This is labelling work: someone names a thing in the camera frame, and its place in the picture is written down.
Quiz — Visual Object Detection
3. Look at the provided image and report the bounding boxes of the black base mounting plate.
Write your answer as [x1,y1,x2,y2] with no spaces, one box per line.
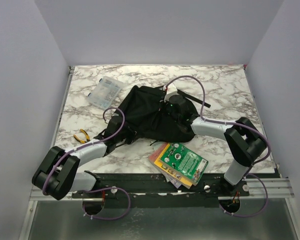
[69,172,251,208]

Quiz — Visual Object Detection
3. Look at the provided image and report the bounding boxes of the yellow handled pliers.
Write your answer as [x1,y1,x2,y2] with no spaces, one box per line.
[73,128,91,144]

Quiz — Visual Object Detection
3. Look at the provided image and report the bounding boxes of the black student backpack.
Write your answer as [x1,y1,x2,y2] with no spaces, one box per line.
[95,86,203,145]

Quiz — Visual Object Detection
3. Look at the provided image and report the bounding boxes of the thin booklet under books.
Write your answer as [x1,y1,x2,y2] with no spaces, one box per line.
[164,174,182,189]

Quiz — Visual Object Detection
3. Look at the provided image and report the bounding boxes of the green cover book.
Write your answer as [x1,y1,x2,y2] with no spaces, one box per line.
[157,143,209,186]

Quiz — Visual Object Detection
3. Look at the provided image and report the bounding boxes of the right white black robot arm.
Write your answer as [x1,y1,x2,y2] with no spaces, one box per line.
[162,83,271,196]

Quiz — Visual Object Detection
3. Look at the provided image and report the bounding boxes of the yellow cover book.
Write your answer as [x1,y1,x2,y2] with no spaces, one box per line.
[148,141,192,189]

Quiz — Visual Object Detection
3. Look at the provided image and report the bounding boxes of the clear plastic storage box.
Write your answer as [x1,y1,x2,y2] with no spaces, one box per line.
[87,76,126,110]

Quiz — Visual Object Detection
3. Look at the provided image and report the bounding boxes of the aluminium extrusion rail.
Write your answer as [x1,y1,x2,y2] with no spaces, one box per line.
[28,176,296,201]

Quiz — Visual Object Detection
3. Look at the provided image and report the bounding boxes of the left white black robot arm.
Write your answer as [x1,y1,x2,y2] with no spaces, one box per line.
[31,107,126,200]

